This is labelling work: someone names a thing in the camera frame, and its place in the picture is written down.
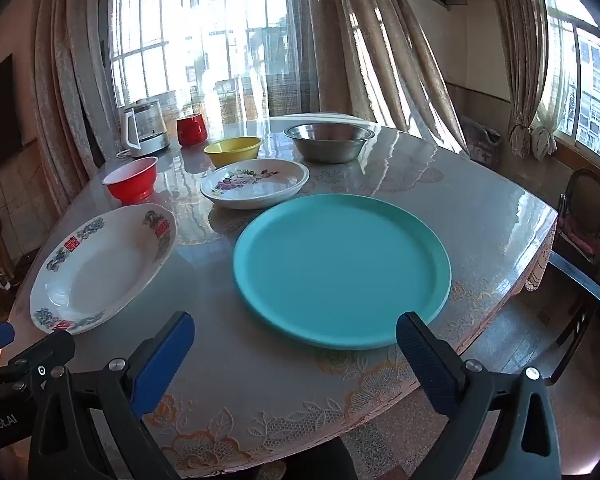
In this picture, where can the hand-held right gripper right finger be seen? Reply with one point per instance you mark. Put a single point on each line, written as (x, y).
(430, 360)

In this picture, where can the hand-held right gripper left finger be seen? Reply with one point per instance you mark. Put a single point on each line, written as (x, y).
(162, 360)

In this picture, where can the white scalloped plate red print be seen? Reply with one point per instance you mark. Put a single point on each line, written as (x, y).
(100, 275)

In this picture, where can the teal plastic plate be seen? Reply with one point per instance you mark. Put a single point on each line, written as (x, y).
(340, 265)

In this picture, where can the red plastic bowl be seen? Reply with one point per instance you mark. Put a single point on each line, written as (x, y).
(130, 187)

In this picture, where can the white floral deep plate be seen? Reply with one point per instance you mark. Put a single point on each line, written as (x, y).
(255, 190)

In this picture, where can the yellow plastic bowl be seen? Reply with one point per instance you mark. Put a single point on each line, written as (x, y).
(230, 155)

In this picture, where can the stainless steel bowl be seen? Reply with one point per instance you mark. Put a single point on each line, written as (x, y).
(330, 151)

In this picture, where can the white charger plug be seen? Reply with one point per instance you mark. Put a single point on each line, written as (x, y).
(4, 284)

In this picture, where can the black stool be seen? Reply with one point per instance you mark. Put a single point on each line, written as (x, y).
(575, 285)

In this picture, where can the dark wooden chair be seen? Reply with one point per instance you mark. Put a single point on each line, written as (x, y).
(585, 220)

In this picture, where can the patterned fabric bag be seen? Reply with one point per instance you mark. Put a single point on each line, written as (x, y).
(480, 140)

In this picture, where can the red mug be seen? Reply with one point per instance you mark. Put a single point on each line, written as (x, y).
(190, 132)

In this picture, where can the white glass electric kettle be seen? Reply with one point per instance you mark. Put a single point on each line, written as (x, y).
(145, 130)

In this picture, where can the beige patterned curtain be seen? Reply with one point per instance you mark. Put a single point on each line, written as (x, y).
(65, 85)
(380, 35)

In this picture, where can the beige tied curtain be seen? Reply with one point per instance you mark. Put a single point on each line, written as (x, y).
(522, 50)

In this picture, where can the large barred window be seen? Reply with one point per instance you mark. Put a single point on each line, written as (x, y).
(155, 35)

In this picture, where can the small side window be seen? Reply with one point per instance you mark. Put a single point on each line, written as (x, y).
(587, 75)

